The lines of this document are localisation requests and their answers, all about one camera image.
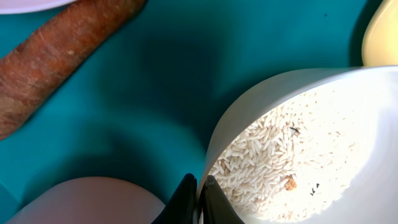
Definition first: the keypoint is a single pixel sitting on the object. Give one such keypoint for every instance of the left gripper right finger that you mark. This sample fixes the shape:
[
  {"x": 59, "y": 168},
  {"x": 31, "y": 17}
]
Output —
[{"x": 215, "y": 206}]

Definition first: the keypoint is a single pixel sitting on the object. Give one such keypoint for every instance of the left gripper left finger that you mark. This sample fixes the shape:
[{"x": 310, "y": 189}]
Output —
[{"x": 181, "y": 206}]

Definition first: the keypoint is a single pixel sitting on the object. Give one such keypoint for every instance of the white rice pile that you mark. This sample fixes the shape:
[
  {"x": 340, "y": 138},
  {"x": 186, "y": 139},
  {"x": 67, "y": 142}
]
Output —
[{"x": 294, "y": 161}]

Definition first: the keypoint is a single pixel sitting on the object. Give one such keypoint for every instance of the white bowl with rice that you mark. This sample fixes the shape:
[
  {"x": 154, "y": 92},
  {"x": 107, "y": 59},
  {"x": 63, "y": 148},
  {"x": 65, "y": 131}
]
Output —
[{"x": 372, "y": 194}]

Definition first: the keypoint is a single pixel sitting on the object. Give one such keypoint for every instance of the brown carrot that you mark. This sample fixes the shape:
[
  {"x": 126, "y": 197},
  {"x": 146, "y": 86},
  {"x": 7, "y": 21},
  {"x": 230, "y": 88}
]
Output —
[{"x": 38, "y": 66}]

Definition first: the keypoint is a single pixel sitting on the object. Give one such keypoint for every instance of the yellow plastic spoon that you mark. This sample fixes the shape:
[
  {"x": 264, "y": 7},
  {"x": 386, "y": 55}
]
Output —
[{"x": 379, "y": 47}]

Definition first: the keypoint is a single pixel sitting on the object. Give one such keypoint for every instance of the large white plate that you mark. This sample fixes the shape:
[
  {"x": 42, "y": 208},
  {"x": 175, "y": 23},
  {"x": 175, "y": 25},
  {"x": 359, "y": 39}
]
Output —
[{"x": 25, "y": 6}]

